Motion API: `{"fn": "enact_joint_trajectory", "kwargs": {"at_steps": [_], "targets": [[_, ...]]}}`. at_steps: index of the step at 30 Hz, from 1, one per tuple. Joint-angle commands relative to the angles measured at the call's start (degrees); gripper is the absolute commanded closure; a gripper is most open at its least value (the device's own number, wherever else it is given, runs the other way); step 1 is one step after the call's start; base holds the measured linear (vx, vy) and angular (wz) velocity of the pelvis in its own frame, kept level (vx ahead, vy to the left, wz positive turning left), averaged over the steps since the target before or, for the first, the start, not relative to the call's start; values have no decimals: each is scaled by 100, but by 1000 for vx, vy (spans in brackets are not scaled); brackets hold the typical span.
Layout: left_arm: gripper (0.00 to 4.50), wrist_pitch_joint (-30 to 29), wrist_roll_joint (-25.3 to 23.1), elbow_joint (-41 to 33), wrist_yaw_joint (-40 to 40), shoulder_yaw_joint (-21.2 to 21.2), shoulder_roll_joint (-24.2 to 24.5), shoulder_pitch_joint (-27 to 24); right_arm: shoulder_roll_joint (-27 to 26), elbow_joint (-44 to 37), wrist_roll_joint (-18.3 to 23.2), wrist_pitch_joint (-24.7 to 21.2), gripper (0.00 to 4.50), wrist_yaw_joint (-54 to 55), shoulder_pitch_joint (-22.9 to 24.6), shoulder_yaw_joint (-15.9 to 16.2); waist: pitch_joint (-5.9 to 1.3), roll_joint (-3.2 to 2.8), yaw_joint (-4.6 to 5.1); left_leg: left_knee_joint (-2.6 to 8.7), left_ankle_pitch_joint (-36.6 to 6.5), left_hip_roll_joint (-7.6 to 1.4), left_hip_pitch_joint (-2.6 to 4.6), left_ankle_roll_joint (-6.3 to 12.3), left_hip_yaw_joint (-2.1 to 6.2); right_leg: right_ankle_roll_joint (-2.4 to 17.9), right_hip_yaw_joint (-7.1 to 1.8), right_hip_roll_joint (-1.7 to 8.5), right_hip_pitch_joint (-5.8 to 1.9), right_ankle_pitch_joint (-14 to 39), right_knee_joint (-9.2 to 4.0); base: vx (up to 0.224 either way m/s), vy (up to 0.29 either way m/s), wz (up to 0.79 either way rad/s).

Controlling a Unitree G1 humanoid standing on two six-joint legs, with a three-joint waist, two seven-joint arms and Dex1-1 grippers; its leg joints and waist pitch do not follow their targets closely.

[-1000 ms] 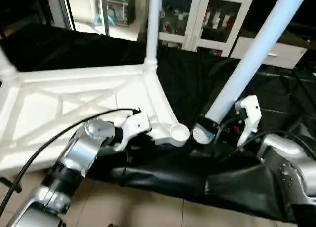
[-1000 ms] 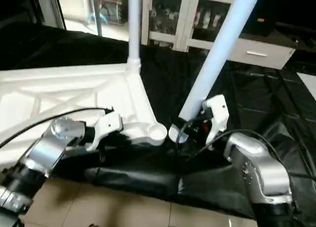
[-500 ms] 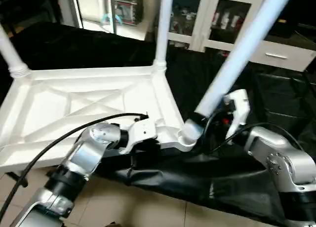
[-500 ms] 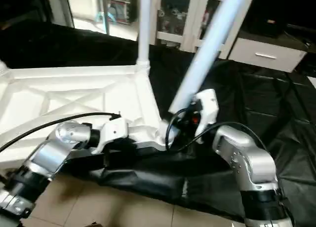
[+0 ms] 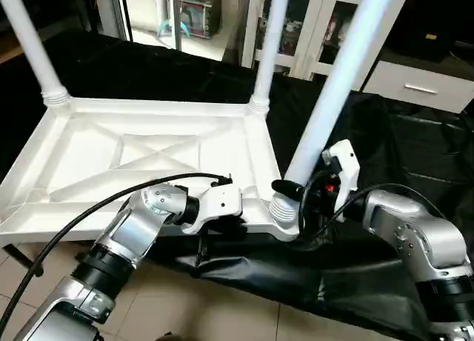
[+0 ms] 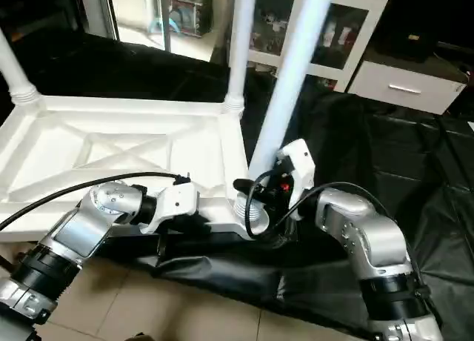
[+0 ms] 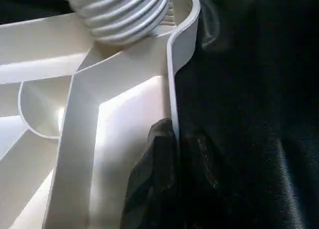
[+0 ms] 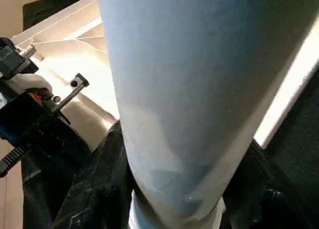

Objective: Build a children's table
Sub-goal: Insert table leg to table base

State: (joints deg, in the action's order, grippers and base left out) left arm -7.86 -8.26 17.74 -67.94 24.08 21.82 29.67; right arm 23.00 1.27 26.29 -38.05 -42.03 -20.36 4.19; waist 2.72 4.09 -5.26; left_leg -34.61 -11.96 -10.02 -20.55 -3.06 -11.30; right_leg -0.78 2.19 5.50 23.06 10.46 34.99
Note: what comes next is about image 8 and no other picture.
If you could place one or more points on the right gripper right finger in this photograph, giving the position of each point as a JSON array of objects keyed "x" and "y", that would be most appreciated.
[{"x": 274, "y": 199}]

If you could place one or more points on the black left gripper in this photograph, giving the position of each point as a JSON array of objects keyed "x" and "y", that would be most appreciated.
[{"x": 30, "y": 124}]

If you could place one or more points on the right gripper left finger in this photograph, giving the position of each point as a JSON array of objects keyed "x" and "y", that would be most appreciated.
[{"x": 99, "y": 189}]

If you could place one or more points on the white plastic table top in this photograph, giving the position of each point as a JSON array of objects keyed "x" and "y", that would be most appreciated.
[{"x": 75, "y": 55}]

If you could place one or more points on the black work mat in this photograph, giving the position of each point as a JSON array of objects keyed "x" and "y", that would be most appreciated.
[{"x": 304, "y": 149}]

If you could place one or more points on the white plastic table leg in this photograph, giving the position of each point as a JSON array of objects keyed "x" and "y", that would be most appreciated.
[{"x": 189, "y": 89}]

